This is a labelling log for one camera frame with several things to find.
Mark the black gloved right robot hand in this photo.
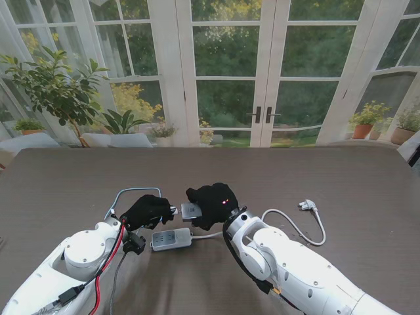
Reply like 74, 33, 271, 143
185, 182, 240, 231

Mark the white board with black edge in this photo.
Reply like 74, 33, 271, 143
396, 129, 420, 168

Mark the grey USB charger block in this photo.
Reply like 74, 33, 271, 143
180, 202, 204, 220

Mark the white power strip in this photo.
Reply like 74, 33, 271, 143
150, 228, 194, 253

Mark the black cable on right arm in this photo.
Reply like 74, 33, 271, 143
222, 222, 273, 293

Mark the light blue USB cable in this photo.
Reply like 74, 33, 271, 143
104, 186, 182, 221

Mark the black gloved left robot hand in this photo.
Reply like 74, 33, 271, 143
119, 194, 175, 231

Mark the white power cord with plug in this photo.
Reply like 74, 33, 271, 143
191, 199, 327, 246

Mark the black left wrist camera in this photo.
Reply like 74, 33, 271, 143
123, 232, 146, 256

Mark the printed garden window backdrop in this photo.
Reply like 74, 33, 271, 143
0, 0, 420, 148

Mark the red cable on left arm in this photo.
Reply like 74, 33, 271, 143
88, 222, 127, 315

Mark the dark cable on left arm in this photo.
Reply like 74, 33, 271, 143
110, 251, 128, 315

